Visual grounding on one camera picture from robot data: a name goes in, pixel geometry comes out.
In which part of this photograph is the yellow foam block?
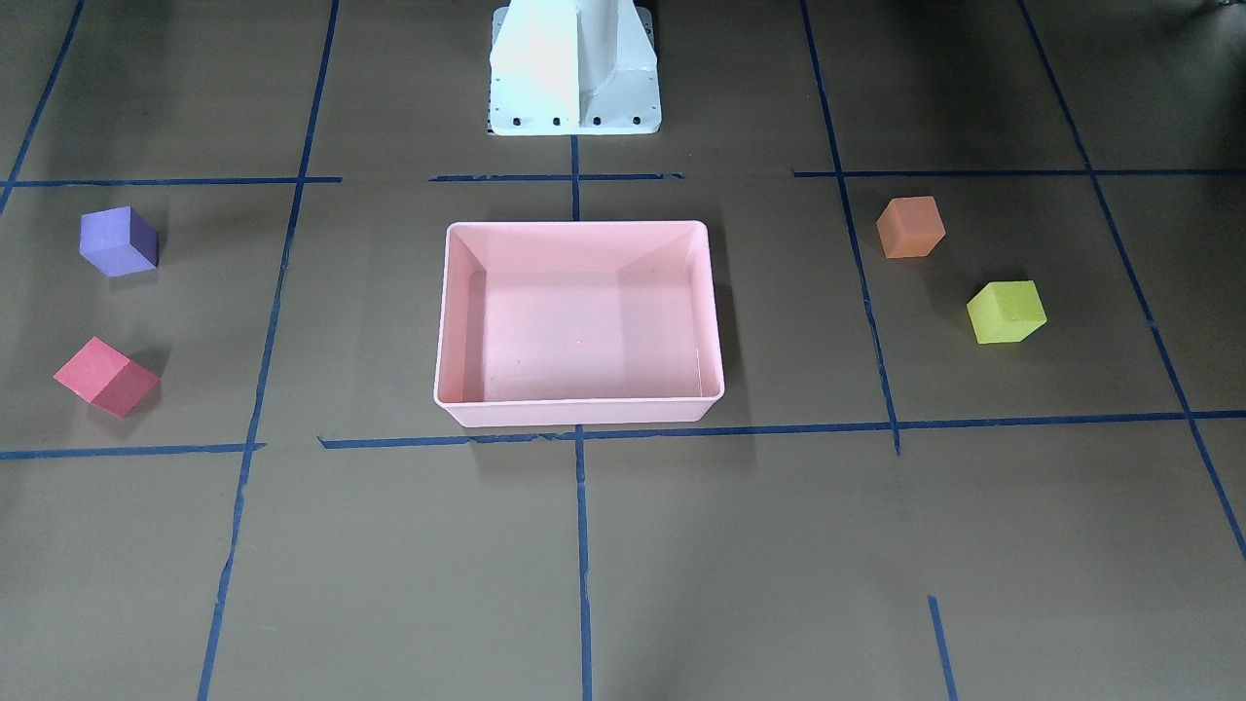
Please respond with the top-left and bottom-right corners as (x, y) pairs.
(967, 280), (1047, 345)

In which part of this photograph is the purple foam block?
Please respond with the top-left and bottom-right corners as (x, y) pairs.
(77, 205), (159, 278)

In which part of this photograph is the red foam block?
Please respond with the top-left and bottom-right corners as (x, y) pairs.
(54, 337), (159, 418)

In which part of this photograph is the pink plastic bin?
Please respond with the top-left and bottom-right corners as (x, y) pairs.
(432, 219), (726, 427)

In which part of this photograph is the orange foam block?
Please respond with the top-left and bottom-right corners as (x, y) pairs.
(876, 195), (946, 259)

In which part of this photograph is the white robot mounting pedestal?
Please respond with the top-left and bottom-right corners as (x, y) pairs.
(487, 1), (663, 136)

